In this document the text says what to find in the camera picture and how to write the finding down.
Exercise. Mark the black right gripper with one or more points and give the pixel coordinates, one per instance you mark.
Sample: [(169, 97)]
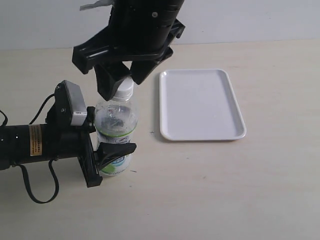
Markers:
[(106, 51)]

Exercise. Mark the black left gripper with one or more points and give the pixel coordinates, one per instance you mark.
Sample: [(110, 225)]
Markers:
[(62, 141)]

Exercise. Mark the white bottle cap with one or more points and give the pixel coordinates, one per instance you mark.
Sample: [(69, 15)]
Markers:
[(125, 90)]

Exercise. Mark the clear plastic drink bottle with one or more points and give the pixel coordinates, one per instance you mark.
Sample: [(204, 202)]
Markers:
[(115, 120)]

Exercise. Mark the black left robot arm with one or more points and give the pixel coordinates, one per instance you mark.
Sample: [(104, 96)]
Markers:
[(25, 144)]

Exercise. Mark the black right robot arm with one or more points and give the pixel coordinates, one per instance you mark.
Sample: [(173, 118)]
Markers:
[(130, 14)]

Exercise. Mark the white rectangular tray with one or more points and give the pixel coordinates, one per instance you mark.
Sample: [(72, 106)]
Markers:
[(199, 105)]

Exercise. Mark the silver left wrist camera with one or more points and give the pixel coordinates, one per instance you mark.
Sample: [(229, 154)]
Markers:
[(76, 102)]

